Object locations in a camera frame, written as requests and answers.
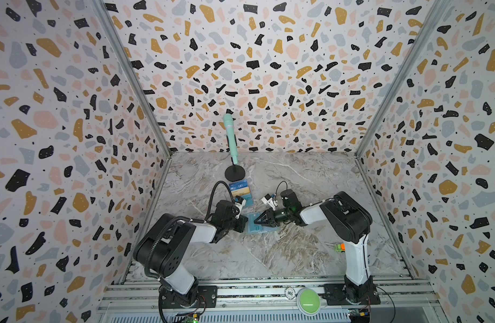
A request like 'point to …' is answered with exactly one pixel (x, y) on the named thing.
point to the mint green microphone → (231, 134)
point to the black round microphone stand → (235, 173)
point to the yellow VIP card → (240, 191)
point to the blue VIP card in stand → (238, 185)
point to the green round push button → (309, 301)
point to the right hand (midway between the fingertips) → (257, 220)
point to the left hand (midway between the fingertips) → (251, 216)
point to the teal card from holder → (253, 227)
